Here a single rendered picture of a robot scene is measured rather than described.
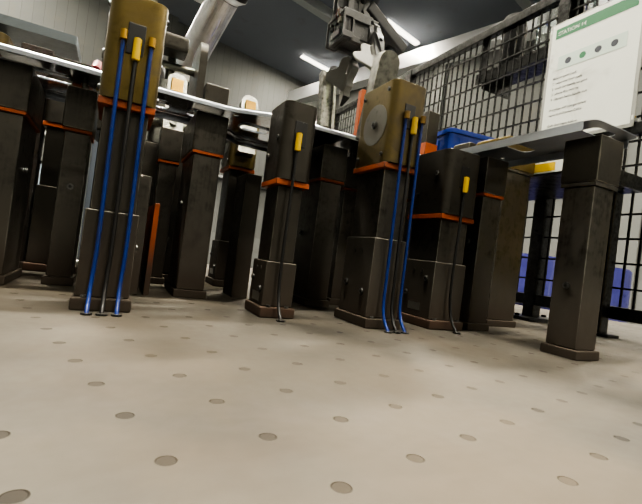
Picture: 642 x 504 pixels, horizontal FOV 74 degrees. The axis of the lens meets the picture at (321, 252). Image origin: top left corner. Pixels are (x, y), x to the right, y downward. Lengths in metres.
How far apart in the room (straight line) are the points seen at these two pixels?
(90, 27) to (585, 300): 11.84
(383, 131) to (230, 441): 0.49
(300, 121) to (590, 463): 0.48
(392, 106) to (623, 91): 0.67
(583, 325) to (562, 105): 0.72
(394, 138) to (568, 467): 0.45
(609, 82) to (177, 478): 1.15
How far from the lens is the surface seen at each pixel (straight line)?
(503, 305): 0.89
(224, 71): 13.24
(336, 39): 0.90
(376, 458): 0.22
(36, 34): 1.08
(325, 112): 1.02
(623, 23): 1.25
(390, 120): 0.62
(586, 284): 0.64
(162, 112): 0.80
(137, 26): 0.56
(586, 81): 1.24
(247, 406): 0.26
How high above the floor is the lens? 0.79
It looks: 1 degrees up
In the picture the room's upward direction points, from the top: 7 degrees clockwise
